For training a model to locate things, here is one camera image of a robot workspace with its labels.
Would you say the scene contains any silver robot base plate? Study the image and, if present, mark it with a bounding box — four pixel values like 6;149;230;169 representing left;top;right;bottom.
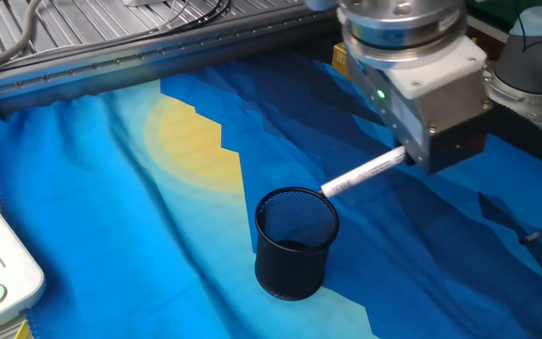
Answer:
485;70;542;137

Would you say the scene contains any silver aluminium rail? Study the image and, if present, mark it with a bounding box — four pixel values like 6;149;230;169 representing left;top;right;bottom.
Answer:
0;2;343;117

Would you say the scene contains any white marker pen black cap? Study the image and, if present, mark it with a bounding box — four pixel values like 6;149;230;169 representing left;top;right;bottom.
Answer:
319;144;408;200

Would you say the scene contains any blue mountain print cloth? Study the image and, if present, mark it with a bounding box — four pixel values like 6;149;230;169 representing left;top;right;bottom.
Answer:
0;49;542;339

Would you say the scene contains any black mesh pen holder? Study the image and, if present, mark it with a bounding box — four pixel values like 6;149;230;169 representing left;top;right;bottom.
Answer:
253;186;341;302

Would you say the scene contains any silver Schunk gripper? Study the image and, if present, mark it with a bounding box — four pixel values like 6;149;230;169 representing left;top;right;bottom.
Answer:
345;35;494;176

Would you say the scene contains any thick grey cable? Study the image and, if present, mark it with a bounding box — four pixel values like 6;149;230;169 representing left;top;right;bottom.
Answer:
0;0;44;79

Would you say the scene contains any yellow tissue box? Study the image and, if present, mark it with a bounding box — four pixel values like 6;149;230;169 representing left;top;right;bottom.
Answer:
330;40;351;80

